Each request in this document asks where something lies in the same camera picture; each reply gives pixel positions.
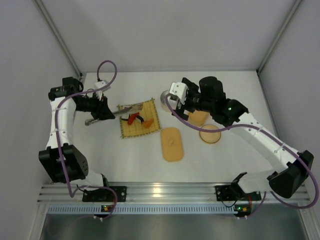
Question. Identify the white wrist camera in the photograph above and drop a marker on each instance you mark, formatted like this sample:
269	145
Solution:
179	90
100	87

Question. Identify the round beige lid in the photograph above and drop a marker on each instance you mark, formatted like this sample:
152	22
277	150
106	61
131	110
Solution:
210	137

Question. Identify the aluminium frame post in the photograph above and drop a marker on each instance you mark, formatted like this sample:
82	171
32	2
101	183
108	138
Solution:
279	34
45	14

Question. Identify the left aluminium frame post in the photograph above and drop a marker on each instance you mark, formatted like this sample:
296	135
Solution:
45	14

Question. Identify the beige oblong lunch box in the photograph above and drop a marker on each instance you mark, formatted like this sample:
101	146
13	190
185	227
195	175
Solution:
197	118

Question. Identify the round metal bowl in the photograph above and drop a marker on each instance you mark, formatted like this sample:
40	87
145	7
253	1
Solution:
163	103

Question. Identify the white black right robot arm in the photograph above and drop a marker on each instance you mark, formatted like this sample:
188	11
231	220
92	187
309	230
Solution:
290	168

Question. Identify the red sausage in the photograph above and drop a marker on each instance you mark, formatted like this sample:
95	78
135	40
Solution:
132	118

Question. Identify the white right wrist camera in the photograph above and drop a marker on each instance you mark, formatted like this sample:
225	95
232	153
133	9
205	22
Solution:
179	90

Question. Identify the aluminium mounting rail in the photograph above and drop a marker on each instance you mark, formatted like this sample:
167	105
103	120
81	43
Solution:
141	193

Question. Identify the beige oblong lunch box lid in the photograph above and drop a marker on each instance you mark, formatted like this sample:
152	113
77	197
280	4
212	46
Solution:
171	144

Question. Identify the right aluminium frame post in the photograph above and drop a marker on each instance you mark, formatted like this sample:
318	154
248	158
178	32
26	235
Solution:
279	34

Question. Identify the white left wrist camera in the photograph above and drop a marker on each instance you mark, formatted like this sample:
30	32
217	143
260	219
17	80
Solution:
100	87

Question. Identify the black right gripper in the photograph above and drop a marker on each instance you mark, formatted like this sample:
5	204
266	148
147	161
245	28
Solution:
183	107

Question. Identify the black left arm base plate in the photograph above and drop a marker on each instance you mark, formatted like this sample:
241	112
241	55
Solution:
104	195

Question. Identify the black white rice block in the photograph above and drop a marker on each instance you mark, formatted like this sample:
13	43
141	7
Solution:
140	119

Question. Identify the metal tongs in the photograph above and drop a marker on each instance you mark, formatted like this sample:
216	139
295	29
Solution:
125	111

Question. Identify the slotted grey cable duct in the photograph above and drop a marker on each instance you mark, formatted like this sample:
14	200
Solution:
140	209

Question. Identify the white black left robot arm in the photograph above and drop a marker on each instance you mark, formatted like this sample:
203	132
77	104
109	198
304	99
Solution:
62	161

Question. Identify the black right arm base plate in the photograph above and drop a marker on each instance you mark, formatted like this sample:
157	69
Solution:
226	193

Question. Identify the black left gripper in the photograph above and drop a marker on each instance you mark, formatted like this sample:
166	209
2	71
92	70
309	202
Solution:
104	110

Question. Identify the woven bamboo tray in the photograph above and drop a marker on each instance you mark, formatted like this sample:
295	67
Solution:
148	112

